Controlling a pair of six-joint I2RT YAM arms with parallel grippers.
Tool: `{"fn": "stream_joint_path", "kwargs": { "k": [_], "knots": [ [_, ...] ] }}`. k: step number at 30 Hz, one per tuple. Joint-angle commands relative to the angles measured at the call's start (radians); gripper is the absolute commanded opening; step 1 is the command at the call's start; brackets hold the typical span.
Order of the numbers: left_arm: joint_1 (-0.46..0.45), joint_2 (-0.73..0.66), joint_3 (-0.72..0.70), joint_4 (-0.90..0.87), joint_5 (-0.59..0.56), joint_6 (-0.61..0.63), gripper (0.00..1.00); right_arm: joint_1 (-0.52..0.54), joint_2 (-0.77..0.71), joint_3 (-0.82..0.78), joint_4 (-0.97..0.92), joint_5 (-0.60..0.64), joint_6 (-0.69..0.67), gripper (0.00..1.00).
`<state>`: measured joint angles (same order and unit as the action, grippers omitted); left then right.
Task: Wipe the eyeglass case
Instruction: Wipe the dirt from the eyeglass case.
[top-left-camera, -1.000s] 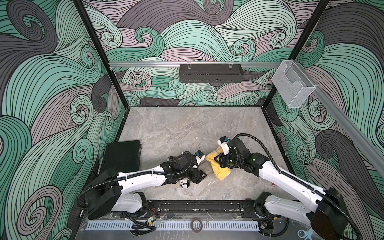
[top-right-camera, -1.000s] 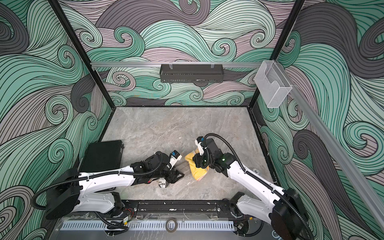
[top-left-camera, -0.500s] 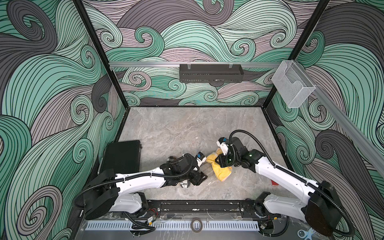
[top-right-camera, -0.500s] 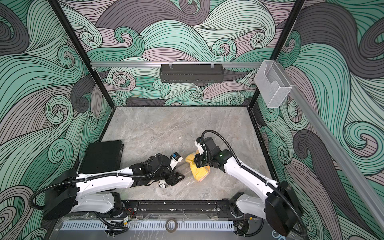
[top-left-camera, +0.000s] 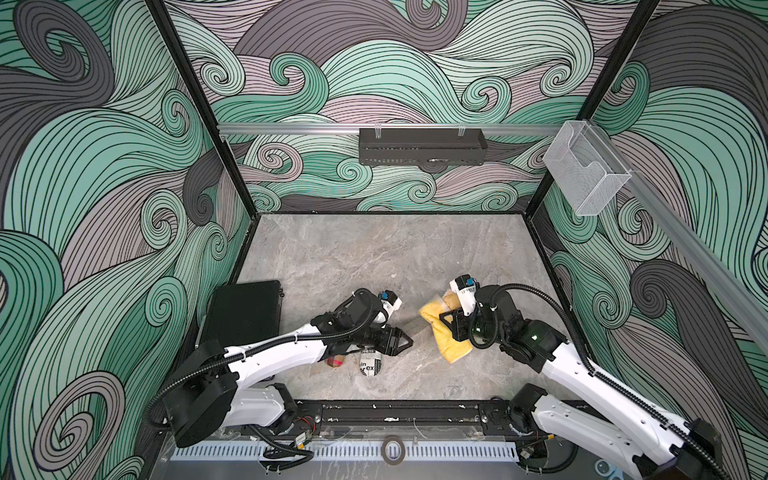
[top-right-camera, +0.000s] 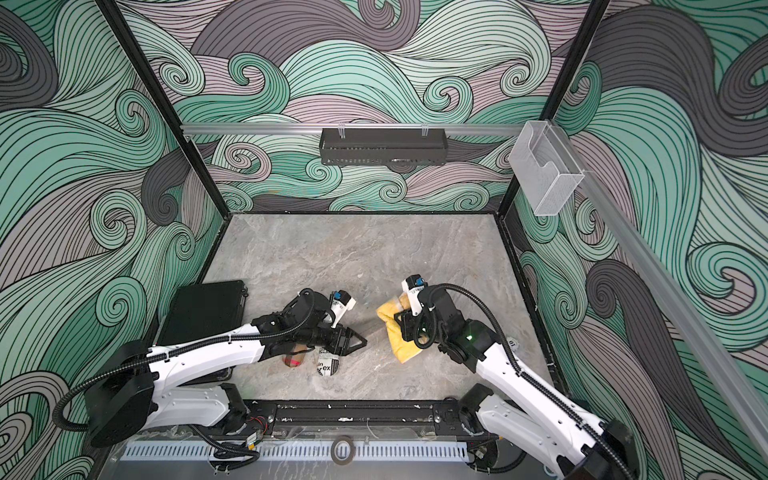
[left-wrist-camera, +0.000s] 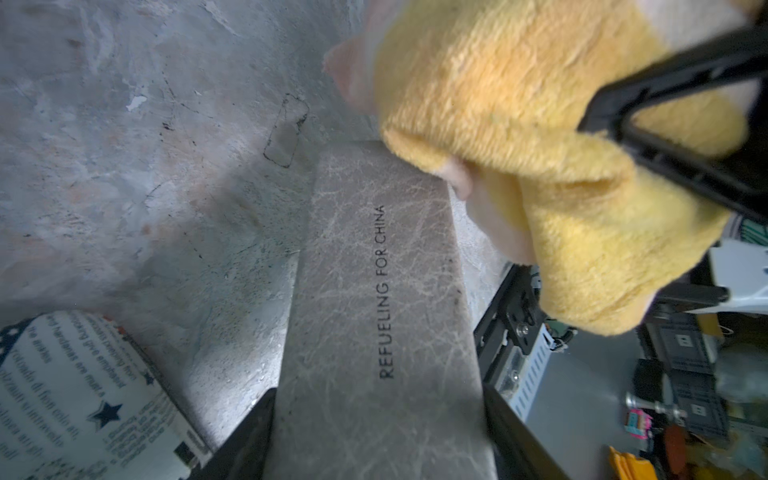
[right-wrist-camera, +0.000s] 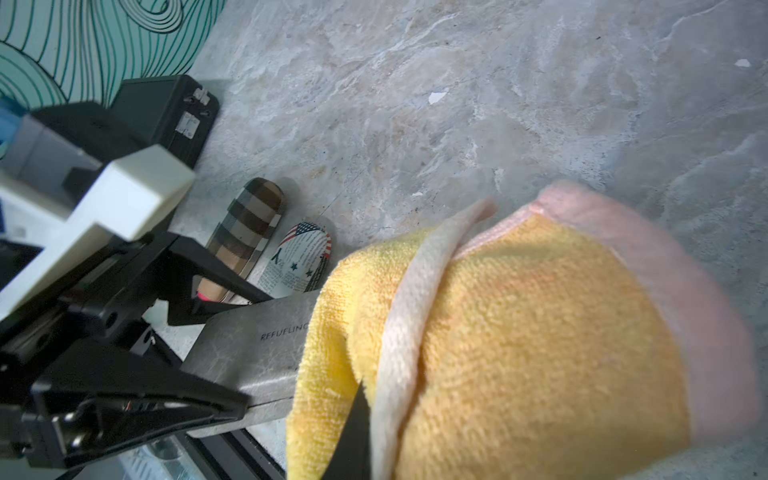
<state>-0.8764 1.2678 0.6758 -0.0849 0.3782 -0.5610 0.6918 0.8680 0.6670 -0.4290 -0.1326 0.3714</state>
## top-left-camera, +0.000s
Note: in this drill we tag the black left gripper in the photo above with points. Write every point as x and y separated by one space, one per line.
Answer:
389 340

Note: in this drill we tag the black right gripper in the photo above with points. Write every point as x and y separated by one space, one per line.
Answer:
462 334

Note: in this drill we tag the yellow pink microfiber cloth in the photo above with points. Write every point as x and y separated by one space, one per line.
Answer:
450 349

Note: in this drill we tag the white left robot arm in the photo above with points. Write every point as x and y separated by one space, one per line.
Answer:
220 386

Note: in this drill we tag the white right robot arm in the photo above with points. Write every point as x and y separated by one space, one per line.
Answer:
643 439

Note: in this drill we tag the black tape roll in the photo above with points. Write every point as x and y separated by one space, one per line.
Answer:
393 450

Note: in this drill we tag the black flat box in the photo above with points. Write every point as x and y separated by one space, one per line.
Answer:
242 314

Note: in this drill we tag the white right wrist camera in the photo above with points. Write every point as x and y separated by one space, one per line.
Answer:
465 287

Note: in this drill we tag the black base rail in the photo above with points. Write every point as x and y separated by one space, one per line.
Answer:
481 417

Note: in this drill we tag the white perforated cable duct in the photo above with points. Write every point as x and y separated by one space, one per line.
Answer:
420 450

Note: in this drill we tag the clear acrylic wall holder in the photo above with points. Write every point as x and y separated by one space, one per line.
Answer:
586 166

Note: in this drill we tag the black wall tray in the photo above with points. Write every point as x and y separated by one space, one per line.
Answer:
416 146

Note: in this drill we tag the aluminium rail back wall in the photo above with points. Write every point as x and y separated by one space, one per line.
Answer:
333 128

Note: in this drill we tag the aluminium rail wall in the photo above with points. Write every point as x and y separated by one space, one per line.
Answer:
333 128
660 188

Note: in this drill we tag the aluminium rail right wall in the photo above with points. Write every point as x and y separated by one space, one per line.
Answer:
660 188

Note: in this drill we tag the black corner frame post right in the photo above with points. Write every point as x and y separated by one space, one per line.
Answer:
616 61

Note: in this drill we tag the black corner frame post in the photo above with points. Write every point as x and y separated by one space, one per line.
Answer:
616 61
172 40

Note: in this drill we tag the black corner frame post left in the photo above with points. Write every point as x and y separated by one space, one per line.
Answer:
172 40

